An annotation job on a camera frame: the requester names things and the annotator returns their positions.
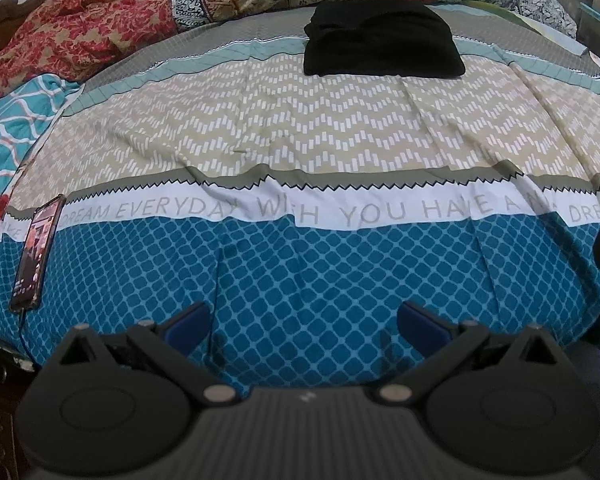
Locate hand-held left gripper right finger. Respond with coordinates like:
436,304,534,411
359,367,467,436
379,301,553,404

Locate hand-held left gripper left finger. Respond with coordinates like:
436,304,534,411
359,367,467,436
60,301,242,407

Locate black pants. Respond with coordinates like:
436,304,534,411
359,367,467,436
302,0,466,79

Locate black smartphone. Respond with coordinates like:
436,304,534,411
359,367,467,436
9,195,65,312

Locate patterned teal and beige bedsheet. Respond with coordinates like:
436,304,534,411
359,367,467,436
0,2,600,393

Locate teal lattice print cloth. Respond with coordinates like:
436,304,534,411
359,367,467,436
0,74,84,213

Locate red floral patchwork quilt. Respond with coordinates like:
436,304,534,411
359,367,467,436
0,0,581,107

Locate black charging cable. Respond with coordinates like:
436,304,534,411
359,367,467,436
16,307,35,368

